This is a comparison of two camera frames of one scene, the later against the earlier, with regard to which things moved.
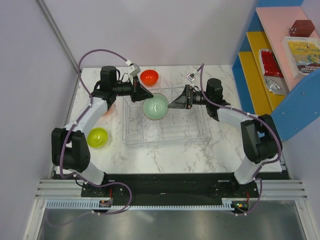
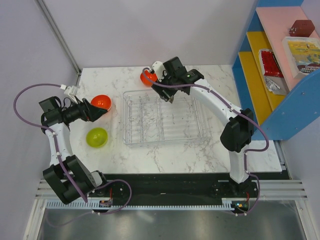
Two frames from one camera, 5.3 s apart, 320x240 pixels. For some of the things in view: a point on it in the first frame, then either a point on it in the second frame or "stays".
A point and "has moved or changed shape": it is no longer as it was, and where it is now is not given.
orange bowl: (111, 111) has moved or changed shape
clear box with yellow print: (302, 55) stays
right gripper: (182, 101) -> (159, 88)
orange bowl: (149, 77) stays
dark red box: (302, 28) stays
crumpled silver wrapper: (277, 85) stays
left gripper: (138, 93) -> (93, 113)
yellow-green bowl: (97, 137) stays
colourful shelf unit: (277, 66) stays
